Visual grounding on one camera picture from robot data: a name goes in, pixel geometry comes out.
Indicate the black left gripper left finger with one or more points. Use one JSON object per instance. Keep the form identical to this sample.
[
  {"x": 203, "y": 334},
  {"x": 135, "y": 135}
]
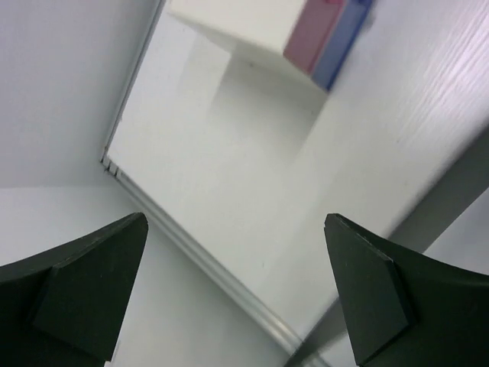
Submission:
[{"x": 66, "y": 306}]

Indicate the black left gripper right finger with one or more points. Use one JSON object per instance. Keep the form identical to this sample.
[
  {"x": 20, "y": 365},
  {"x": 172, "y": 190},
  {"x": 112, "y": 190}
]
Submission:
[{"x": 403, "y": 308}]

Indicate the purple-blue pulled-out drawer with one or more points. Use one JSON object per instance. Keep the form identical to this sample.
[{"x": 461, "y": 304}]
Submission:
[{"x": 340, "y": 42}]

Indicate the white drawer organizer box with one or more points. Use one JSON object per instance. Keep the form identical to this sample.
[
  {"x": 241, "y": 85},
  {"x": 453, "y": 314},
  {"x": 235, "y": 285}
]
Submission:
[{"x": 255, "y": 30}]

